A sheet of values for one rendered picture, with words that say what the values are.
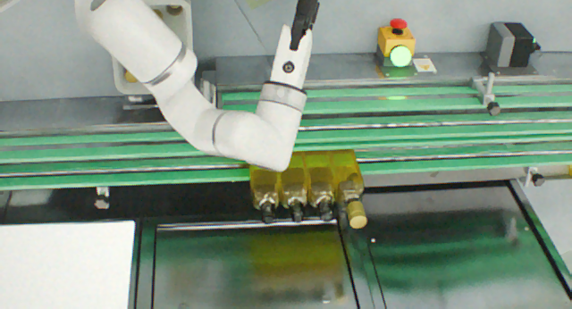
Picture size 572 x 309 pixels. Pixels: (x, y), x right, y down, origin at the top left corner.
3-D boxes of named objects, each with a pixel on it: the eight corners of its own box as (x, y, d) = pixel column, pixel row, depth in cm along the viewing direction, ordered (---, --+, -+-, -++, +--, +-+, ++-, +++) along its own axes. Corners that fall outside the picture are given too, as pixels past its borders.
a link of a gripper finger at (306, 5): (290, 19, 107) (301, -20, 108) (291, 24, 110) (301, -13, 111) (310, 23, 107) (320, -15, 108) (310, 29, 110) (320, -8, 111)
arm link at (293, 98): (256, 95, 106) (260, 78, 106) (260, 105, 115) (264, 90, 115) (301, 106, 106) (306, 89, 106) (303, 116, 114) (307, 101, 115)
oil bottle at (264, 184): (247, 153, 154) (253, 215, 137) (246, 132, 151) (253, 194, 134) (271, 151, 155) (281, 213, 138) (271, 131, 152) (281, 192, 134)
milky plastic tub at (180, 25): (120, 76, 153) (116, 96, 146) (110, -14, 140) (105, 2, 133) (195, 73, 155) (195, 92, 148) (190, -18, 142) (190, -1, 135)
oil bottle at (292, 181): (272, 151, 155) (281, 213, 138) (272, 131, 152) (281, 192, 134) (296, 150, 155) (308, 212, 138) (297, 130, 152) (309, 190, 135)
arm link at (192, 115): (192, 37, 94) (278, 129, 106) (148, 41, 104) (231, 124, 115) (157, 83, 91) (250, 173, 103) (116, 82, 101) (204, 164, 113)
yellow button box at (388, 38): (375, 52, 157) (382, 67, 151) (378, 23, 153) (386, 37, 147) (404, 51, 158) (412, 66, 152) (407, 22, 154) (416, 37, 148)
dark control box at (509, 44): (483, 50, 160) (496, 67, 153) (490, 20, 155) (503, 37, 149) (515, 50, 161) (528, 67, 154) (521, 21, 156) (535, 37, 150)
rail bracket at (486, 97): (465, 84, 150) (485, 116, 139) (470, 55, 146) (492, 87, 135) (481, 84, 151) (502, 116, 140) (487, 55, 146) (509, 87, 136)
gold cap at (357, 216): (344, 213, 136) (348, 229, 133) (347, 200, 134) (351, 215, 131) (361, 214, 137) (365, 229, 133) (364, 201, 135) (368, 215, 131)
